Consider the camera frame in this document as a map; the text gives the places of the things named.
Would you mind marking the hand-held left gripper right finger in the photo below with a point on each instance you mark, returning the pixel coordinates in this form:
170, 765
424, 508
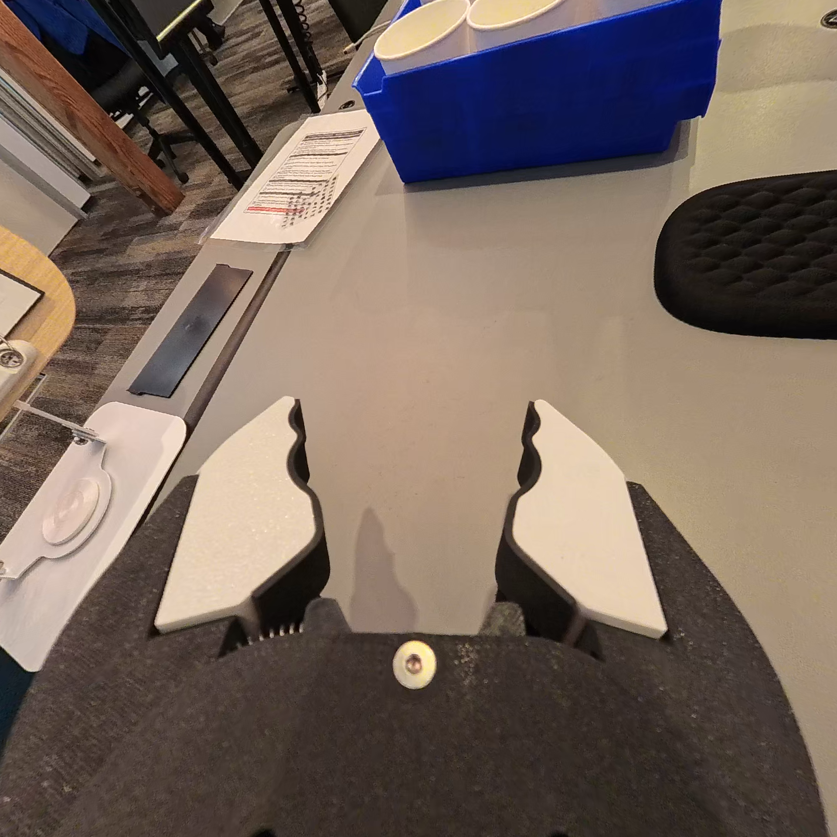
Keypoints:
582, 529

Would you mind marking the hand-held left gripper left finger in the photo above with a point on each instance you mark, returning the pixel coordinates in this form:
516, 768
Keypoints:
242, 523

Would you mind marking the blue plastic bin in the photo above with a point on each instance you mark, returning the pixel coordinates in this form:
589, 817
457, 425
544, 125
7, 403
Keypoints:
543, 111

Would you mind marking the wooden sign board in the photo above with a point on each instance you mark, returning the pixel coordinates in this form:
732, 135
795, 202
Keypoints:
59, 307

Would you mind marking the white printed instruction sheet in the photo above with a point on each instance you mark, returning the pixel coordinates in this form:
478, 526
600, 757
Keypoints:
16, 301

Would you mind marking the black rounded mesh object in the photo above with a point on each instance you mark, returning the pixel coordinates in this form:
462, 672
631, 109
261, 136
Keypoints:
752, 261

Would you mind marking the laminated printed paper sheet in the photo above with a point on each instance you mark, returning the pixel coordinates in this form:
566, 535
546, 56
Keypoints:
294, 176

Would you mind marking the black office chair base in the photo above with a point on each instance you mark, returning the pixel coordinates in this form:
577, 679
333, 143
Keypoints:
167, 140

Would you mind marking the black monitor floor stand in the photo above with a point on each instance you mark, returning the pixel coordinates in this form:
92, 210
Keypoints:
294, 55

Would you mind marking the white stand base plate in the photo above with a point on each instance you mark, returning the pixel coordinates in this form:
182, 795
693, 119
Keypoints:
131, 458

